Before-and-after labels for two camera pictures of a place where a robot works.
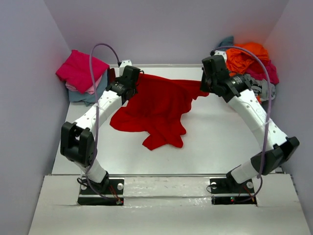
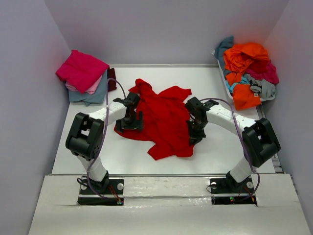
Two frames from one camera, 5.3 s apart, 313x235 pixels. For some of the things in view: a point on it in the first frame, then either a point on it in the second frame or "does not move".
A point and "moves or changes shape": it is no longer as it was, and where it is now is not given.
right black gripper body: [205, 85] to [195, 133]
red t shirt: [159, 106] moves or changes shape
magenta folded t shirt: [82, 71] does not move
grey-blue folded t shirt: [90, 99] does not move
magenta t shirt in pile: [264, 70] does not move
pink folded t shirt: [91, 91] does not move
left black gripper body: [134, 80] to [132, 122]
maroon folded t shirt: [111, 76] does not move
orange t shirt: [238, 60] does not move
